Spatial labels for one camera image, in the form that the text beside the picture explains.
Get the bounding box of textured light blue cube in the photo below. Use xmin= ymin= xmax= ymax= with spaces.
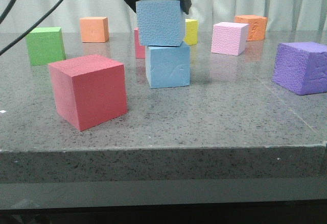
xmin=136 ymin=0 xmax=185 ymax=46

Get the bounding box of smooth light blue cube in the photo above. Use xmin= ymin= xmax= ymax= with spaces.
xmin=145 ymin=42 xmax=190 ymax=88

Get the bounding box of yellow foam cube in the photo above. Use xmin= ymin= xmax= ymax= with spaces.
xmin=184 ymin=19 xmax=198 ymax=45

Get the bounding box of orange foam cube left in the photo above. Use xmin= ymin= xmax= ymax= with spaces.
xmin=79 ymin=17 xmax=109 ymax=43

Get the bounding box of orange foam cube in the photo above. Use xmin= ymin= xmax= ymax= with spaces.
xmin=234 ymin=15 xmax=268 ymax=41
xmin=79 ymin=17 xmax=109 ymax=43

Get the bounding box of small red foam cube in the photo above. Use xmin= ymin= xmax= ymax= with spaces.
xmin=134 ymin=28 xmax=145 ymax=59

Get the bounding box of pink foam cube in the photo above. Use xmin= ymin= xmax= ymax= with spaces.
xmin=211 ymin=22 xmax=249 ymax=56

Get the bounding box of orange foam cube right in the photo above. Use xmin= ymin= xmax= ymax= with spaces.
xmin=234 ymin=15 xmax=268 ymax=41

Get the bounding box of green foam cube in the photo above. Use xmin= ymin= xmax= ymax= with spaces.
xmin=25 ymin=27 xmax=66 ymax=66

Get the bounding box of large red foam cube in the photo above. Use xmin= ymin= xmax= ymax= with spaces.
xmin=48 ymin=55 xmax=127 ymax=131

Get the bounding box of grey-green curtain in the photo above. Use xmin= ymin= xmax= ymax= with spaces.
xmin=1 ymin=0 xmax=326 ymax=33

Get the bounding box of purple foam cube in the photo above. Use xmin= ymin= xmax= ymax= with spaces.
xmin=272 ymin=42 xmax=326 ymax=95

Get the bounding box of black cable lower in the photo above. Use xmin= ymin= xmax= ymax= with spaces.
xmin=0 ymin=0 xmax=80 ymax=56

